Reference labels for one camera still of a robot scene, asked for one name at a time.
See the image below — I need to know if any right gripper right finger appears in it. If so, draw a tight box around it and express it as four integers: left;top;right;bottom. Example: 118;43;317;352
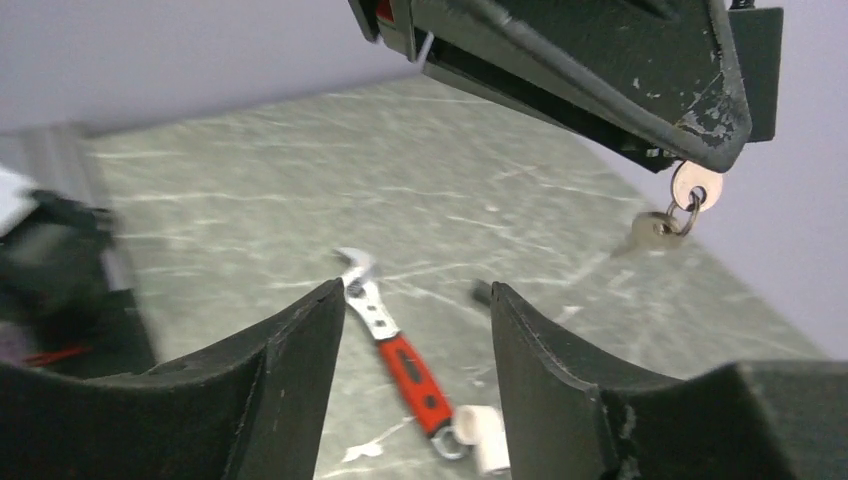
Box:
490;283;847;479

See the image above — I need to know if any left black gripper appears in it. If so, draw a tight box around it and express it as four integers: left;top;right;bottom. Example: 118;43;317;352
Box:
349;1;676;173

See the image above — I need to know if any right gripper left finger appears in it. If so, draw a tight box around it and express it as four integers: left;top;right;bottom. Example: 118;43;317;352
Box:
1;280;345;479

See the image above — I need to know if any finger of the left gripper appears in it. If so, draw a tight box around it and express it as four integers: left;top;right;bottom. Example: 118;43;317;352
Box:
411;1;752;173

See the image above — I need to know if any small metal key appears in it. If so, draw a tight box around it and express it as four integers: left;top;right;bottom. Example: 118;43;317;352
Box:
610;161;724;258

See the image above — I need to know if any black cable padlock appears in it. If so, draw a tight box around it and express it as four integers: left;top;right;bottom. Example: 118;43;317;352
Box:
728;0;784;143

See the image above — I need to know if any white pipe elbow near wrench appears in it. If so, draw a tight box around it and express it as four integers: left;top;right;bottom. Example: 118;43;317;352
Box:
452;405;511;477

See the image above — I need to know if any red handled adjustable wrench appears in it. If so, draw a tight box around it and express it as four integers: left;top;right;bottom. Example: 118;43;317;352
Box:
335;247;469;461

